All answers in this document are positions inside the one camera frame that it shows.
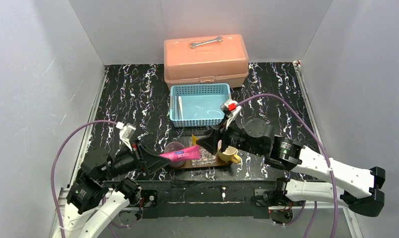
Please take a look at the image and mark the clear textured glass cup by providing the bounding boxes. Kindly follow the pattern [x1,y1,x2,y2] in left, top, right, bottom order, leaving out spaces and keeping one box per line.
[192,146,217,167]

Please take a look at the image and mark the yellow ceramic mug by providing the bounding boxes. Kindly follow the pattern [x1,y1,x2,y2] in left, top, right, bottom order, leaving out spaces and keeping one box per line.
[217,146,242,164]

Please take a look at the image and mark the yellow toothpaste tube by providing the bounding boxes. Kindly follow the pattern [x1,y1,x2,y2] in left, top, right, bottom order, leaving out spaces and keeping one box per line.
[192,134,198,146]

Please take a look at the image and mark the pink toothpaste tube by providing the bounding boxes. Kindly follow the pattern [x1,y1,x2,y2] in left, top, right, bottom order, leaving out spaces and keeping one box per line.
[160,145,201,162]

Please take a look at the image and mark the purple ceramic mug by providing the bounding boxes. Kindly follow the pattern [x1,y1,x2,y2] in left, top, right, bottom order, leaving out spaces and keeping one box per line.
[165,141,185,168]

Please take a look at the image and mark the white toothbrush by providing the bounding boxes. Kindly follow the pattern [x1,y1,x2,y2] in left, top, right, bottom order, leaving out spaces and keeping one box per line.
[177,96,184,120]

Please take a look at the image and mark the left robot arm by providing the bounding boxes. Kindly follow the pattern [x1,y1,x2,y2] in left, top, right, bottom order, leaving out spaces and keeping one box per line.
[52,140,170,238]

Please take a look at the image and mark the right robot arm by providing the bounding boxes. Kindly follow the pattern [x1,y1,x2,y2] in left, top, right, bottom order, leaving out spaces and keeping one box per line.
[197,119,386,217]

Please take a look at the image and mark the brown wooden oval tray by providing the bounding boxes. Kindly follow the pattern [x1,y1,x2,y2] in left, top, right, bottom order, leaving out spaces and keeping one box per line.
[169,145,233,170]

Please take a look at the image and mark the grey toothbrush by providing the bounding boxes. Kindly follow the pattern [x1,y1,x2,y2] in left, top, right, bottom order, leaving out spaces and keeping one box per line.
[173,96,179,120]

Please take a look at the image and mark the light blue plastic basket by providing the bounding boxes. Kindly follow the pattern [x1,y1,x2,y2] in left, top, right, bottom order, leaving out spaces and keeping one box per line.
[169,83,231,127]

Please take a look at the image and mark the salmon plastic toolbox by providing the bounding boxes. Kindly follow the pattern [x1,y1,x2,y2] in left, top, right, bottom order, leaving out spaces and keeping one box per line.
[164,34,249,88]

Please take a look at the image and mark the silver open-end wrench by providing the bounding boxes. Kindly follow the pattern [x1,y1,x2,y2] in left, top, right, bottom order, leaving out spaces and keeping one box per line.
[190,36,223,49]

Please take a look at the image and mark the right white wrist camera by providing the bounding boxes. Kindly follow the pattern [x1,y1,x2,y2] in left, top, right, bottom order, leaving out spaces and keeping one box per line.
[220,99,241,129]

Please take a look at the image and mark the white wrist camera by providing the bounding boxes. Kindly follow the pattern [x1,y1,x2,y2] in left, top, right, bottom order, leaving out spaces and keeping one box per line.
[220,99,241,129]
[116,122,136,152]

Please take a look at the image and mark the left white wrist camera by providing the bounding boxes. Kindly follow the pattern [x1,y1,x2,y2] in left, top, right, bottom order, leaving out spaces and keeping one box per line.
[116,122,136,152]

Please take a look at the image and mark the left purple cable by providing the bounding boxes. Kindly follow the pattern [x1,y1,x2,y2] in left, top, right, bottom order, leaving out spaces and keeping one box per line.
[51,119,121,238]

